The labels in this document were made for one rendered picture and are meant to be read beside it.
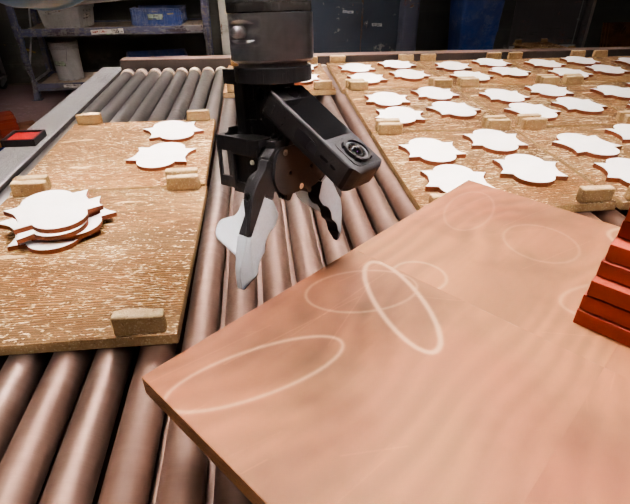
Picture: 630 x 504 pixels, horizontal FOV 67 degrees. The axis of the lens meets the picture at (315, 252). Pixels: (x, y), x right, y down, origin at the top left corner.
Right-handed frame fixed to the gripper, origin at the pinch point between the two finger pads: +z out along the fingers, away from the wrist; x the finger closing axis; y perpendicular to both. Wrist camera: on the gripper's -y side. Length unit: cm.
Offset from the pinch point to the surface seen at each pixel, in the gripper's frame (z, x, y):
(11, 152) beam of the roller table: 2, -4, 93
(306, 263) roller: 8.6, -13.3, 10.9
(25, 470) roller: 12.1, 27.7, 8.8
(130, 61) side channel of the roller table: -12, -71, 150
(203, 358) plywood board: 0.1, 16.3, -4.6
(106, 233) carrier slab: 5.4, 2.6, 38.4
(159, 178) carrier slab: 3, -15, 50
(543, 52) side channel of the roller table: -9, -192, 36
